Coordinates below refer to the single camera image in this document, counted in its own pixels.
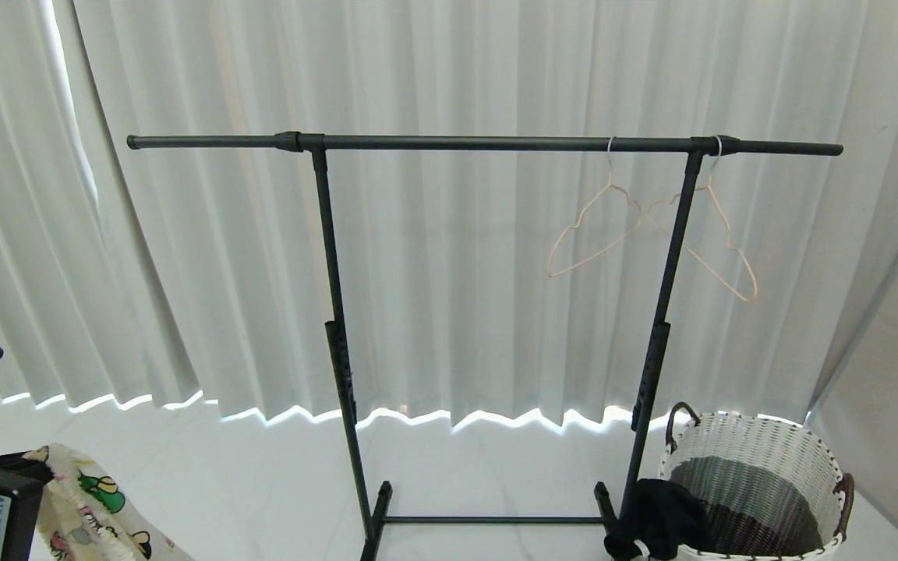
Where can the cream printed garment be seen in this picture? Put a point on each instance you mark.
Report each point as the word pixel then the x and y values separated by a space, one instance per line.
pixel 83 506

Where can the pink clothes hanger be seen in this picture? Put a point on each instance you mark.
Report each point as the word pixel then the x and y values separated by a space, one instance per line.
pixel 611 185
pixel 708 187

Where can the black clothes rack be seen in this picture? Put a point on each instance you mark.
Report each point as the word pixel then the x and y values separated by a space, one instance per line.
pixel 496 143

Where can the white laundry basket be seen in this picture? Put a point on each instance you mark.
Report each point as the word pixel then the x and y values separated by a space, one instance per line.
pixel 737 444

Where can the white curtain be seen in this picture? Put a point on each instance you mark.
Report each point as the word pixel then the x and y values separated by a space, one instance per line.
pixel 457 273

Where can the black garment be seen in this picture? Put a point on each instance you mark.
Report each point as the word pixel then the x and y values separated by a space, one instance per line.
pixel 663 518

